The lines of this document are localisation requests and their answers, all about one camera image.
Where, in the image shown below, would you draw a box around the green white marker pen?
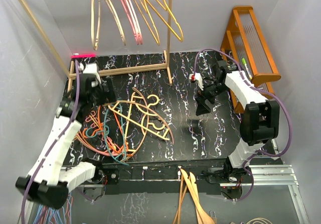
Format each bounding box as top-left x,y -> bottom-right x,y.
241,58 -> 252,80

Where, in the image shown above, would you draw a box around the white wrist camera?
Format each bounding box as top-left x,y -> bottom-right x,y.
189,72 -> 204,91
78,63 -> 101,87

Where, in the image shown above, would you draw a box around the teal thin hanger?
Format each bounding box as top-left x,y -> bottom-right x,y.
85,104 -> 131,164

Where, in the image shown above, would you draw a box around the wooden hangers on floor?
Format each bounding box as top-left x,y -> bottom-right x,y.
173,168 -> 217,223

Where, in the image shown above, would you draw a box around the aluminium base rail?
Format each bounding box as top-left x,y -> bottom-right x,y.
220,165 -> 299,186

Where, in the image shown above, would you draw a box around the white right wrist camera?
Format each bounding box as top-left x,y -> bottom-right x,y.
189,72 -> 204,91

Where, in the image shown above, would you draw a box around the pink tape strip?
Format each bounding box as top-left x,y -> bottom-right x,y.
71,54 -> 96,59

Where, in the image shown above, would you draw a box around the wooden clothes rack frame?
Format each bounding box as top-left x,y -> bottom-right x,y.
5,0 -> 175,94

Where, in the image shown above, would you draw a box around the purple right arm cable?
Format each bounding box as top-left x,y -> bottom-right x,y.
193,48 -> 293,202

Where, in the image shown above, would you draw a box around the blue wire hangers pile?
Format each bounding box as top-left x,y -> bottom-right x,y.
29,194 -> 73,224

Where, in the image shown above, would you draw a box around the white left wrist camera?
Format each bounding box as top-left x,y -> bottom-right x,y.
78,63 -> 101,87

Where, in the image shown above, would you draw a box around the orange thin hanger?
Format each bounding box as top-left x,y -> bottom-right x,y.
75,100 -> 136,159

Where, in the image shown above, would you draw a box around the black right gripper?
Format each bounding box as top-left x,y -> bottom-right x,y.
194,80 -> 229,116

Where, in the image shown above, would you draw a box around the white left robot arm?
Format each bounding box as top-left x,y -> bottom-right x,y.
15,73 -> 116,209

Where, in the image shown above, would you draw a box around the orange wooden shelf rack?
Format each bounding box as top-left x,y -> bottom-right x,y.
222,5 -> 281,114

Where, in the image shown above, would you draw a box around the yellow velvet hanger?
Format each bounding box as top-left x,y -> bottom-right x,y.
140,0 -> 184,43
134,0 -> 160,46

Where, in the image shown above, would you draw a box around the pink plastic hanger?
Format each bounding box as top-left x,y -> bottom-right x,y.
114,0 -> 141,45
125,0 -> 143,45

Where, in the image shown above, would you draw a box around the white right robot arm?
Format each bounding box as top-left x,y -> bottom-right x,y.
189,60 -> 280,182

